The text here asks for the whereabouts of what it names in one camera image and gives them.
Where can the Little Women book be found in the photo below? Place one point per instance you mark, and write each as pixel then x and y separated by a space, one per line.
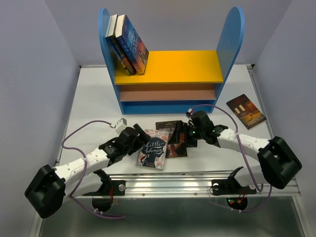
pixel 152 154

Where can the Edward Tulane book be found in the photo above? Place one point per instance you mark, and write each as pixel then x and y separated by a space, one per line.
pixel 246 111

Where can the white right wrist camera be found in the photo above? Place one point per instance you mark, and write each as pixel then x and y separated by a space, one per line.
pixel 190 114

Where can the Jane Eyre book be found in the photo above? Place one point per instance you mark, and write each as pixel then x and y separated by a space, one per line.
pixel 132 44

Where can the Animal Farm book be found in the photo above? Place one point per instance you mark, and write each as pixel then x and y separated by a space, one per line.
pixel 110 34

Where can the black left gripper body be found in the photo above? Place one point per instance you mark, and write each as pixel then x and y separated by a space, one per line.
pixel 136 145

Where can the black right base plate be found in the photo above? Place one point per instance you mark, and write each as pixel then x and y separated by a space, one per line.
pixel 229 187

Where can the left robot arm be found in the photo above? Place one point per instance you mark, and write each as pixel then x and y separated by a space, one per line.
pixel 85 176

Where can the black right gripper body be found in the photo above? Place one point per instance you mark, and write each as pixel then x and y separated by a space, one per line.
pixel 191 134

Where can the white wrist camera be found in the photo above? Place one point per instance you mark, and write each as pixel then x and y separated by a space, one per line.
pixel 190 114
pixel 119 126

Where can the aluminium mounting rail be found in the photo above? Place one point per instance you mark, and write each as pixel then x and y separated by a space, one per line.
pixel 185 185

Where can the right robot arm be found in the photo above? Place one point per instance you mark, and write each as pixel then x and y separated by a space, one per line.
pixel 277 162

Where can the A Tale of Two Cities book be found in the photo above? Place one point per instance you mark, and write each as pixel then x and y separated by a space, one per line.
pixel 125 59

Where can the Three Days to See book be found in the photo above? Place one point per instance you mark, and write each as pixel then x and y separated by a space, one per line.
pixel 173 150

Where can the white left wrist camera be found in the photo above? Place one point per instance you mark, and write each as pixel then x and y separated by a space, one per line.
pixel 119 126

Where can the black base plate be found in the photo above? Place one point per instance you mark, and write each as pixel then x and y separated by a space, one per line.
pixel 229 187
pixel 115 187

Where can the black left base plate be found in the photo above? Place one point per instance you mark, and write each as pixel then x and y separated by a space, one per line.
pixel 115 187

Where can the blue wooden bookshelf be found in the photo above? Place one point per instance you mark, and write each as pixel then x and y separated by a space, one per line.
pixel 175 80

